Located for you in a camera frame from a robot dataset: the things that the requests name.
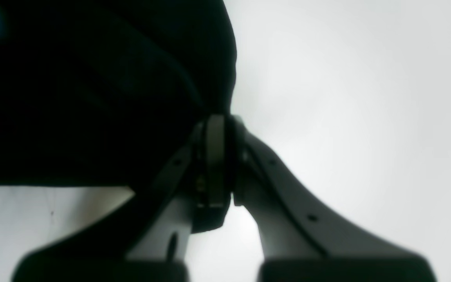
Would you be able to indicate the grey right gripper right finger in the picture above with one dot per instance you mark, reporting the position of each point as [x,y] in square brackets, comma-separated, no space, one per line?
[303,240]

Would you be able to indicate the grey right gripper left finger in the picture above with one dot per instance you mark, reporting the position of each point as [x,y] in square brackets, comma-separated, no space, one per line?
[145,239]

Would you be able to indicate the black T-shirt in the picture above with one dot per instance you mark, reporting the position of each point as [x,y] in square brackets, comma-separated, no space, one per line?
[102,93]

